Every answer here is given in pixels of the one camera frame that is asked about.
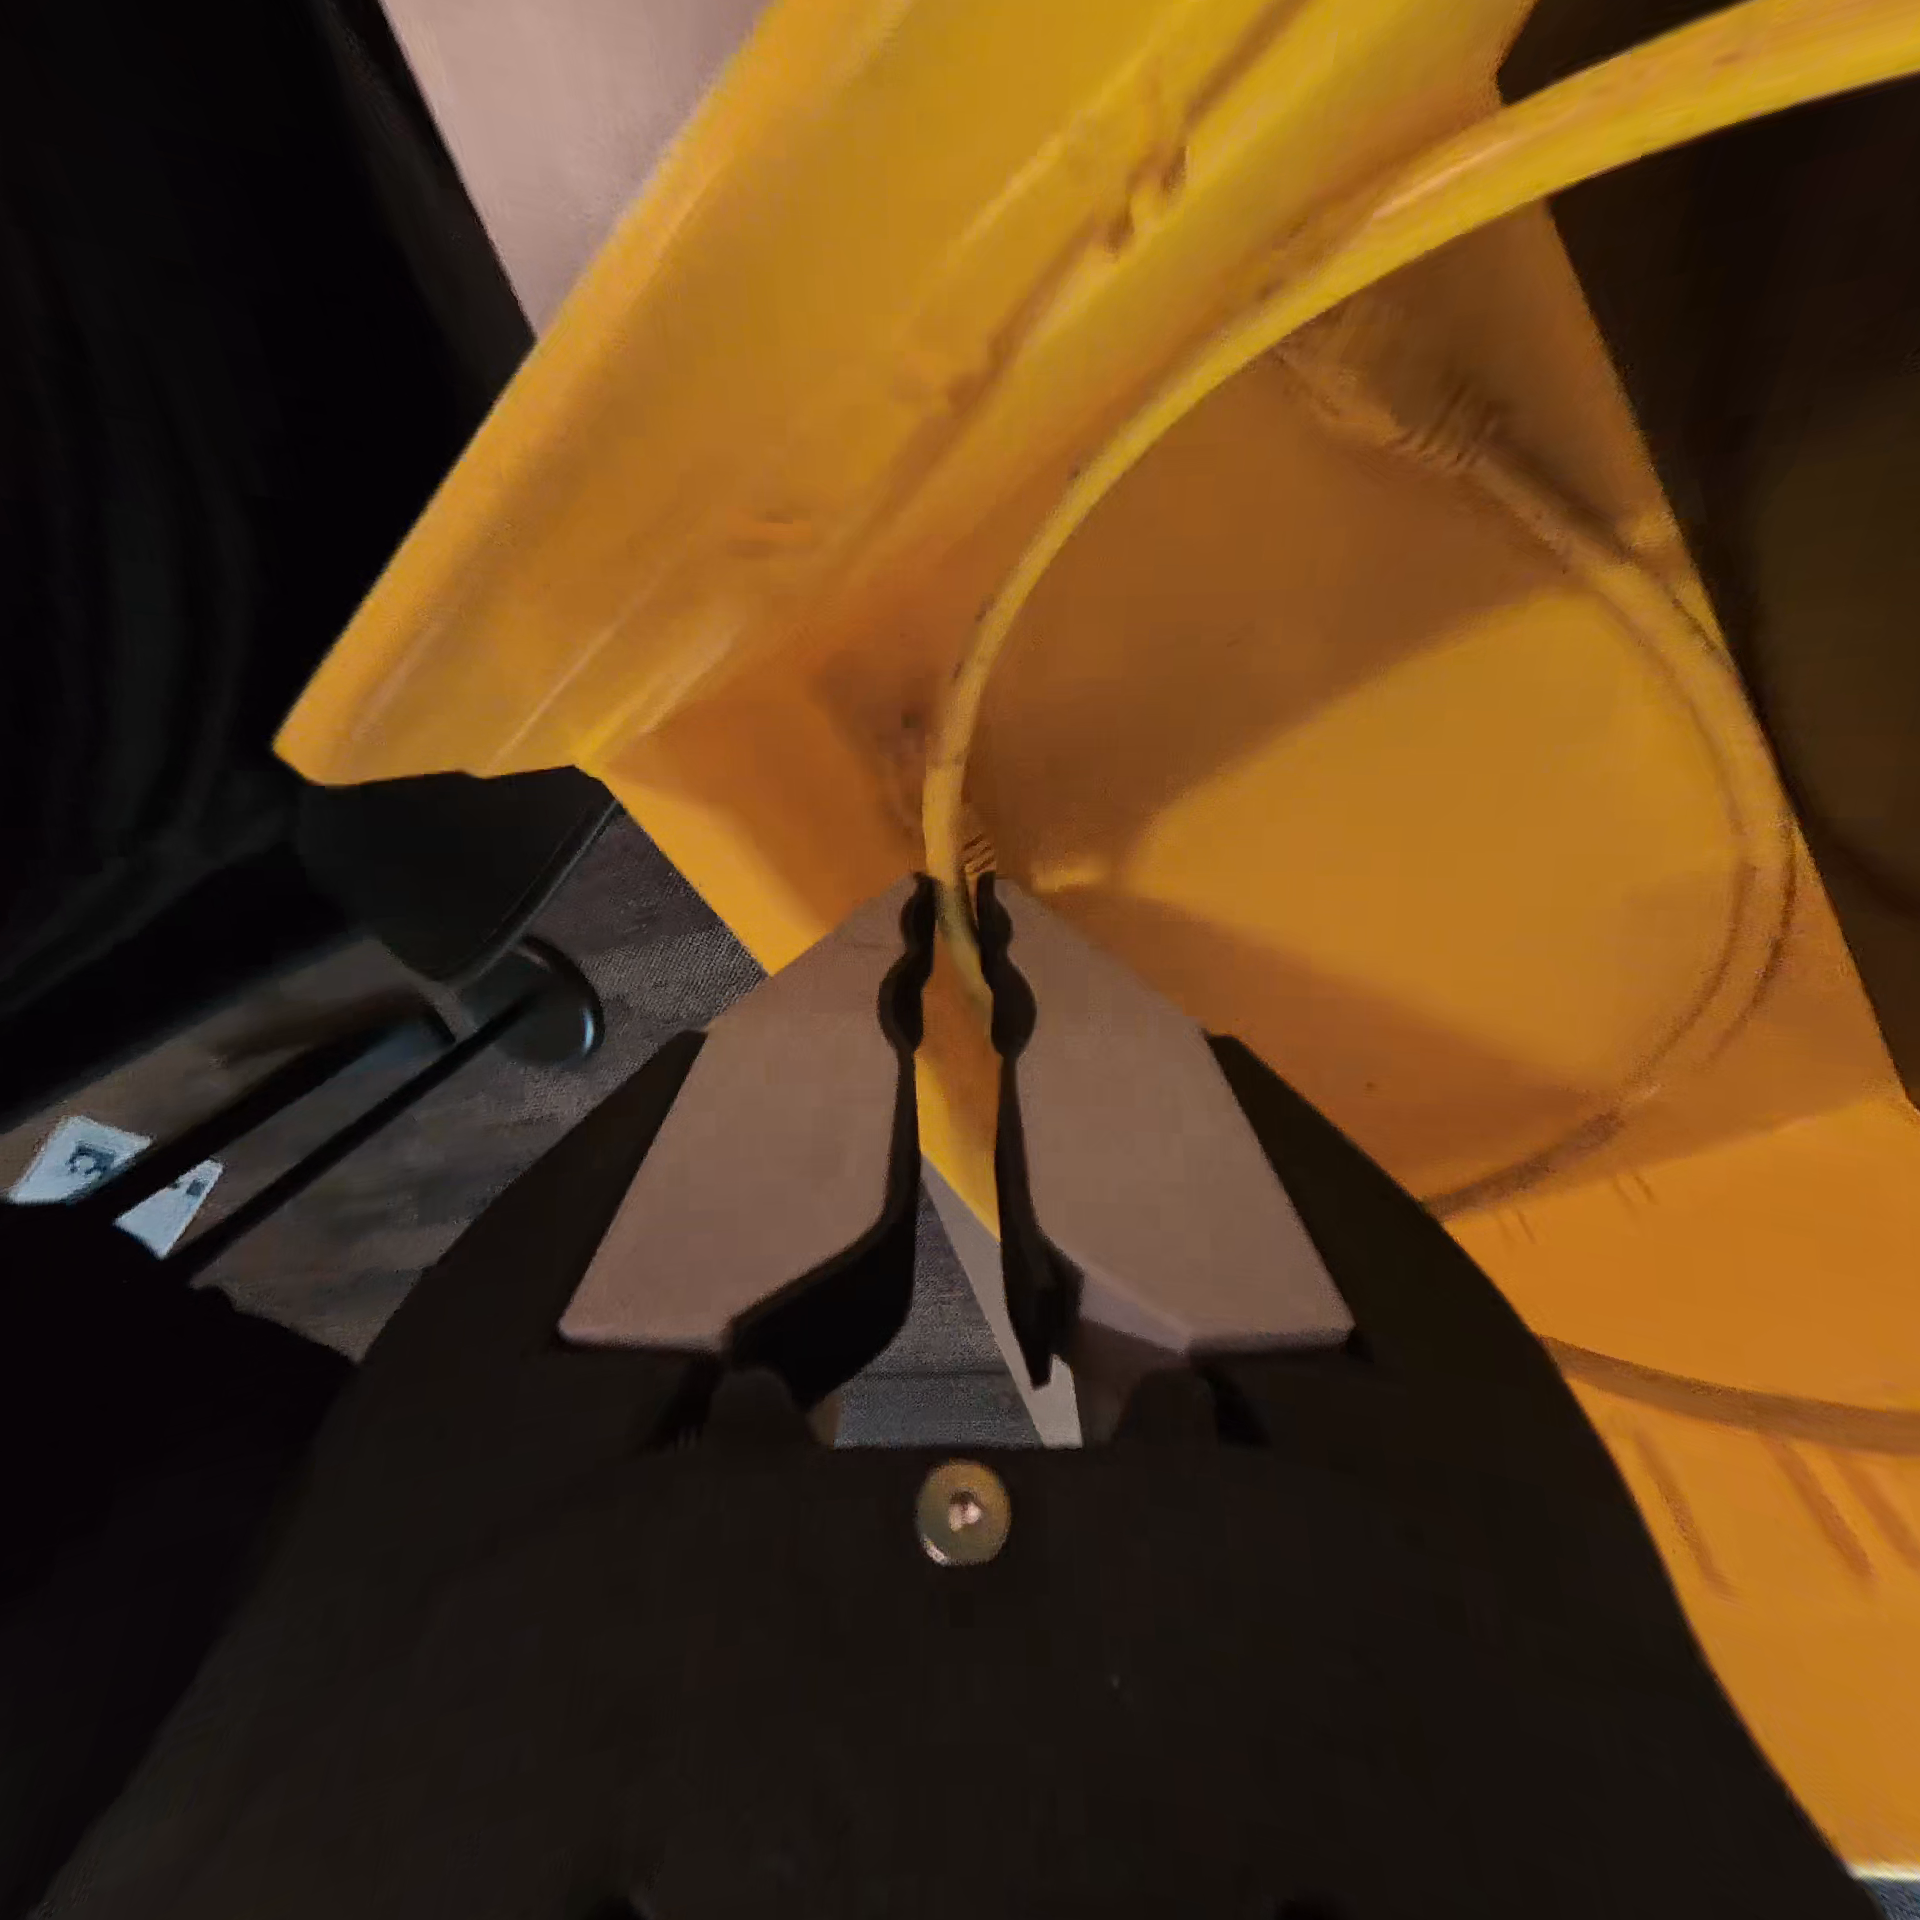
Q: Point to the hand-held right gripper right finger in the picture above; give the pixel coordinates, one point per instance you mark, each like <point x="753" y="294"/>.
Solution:
<point x="1172" y="1201"/>

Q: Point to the yellow plastic bin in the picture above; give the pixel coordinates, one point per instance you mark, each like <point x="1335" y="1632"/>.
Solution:
<point x="901" y="374"/>

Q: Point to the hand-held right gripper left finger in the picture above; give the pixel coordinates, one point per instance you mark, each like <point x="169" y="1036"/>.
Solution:
<point x="751" y="1184"/>

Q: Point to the white floor label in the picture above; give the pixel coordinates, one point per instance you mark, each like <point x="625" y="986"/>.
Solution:
<point x="77" y="1162"/>
<point x="173" y="1208"/>

